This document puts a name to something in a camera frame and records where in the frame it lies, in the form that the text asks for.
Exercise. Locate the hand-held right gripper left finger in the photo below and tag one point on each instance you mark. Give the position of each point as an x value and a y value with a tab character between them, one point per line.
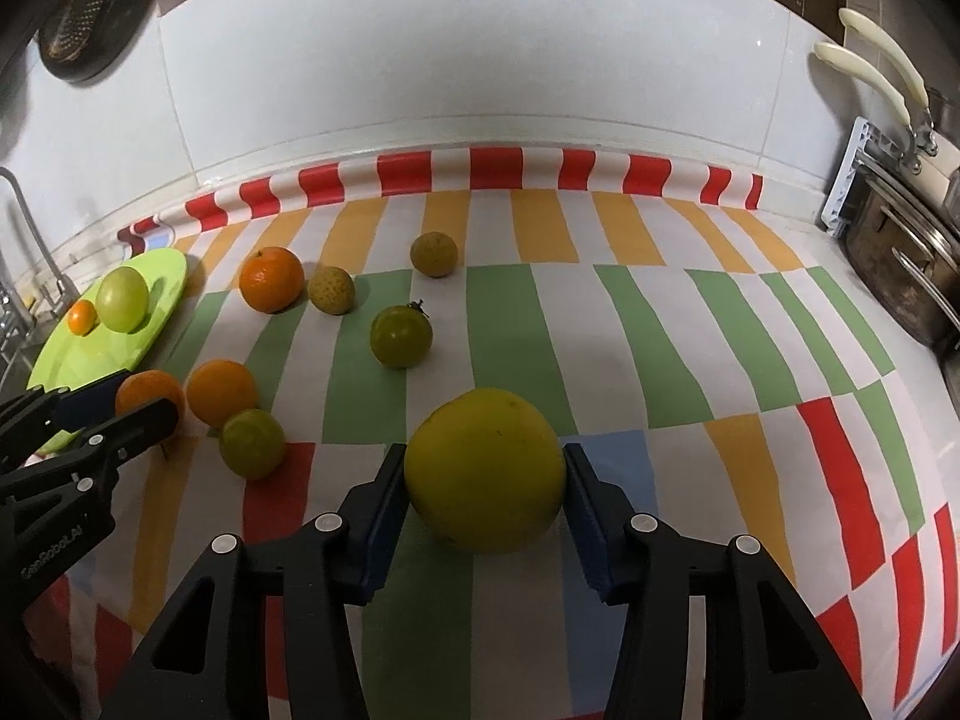
386	510

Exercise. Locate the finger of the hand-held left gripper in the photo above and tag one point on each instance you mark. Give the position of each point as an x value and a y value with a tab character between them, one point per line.
90	405
142	424

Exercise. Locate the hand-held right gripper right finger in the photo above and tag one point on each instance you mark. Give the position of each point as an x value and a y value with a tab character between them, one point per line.
589	517

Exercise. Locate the large yellow pomelo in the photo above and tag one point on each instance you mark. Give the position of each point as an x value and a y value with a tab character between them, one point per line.
484	469

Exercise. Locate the green citrus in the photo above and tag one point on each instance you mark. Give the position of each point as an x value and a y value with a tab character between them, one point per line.
252	443

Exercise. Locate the green plate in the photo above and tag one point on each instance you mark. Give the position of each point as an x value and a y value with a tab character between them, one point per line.
161	277

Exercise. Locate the green fruit with stem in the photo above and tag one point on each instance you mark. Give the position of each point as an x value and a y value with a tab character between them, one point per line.
401	335

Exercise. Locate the large orange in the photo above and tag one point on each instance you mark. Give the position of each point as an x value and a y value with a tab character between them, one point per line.
271	279

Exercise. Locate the speckled yellow fruit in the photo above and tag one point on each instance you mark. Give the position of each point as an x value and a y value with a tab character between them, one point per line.
331	289
433	253

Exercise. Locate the small tangerine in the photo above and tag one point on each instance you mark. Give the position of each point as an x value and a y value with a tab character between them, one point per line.
82	316

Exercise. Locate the green apple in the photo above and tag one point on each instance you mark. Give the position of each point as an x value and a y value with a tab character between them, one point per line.
124	298

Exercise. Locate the metal faucet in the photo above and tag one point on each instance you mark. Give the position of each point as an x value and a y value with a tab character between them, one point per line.
39	240

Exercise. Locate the striped tablecloth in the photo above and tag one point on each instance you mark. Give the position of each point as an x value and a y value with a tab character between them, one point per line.
525	315

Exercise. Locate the metal mesh strainer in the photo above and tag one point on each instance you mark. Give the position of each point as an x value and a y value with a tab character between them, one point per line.
90	0

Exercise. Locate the steel pot with lid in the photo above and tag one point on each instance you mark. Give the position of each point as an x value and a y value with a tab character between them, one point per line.
900	255

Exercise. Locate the white plastic rack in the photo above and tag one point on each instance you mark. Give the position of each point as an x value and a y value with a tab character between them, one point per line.
847	180

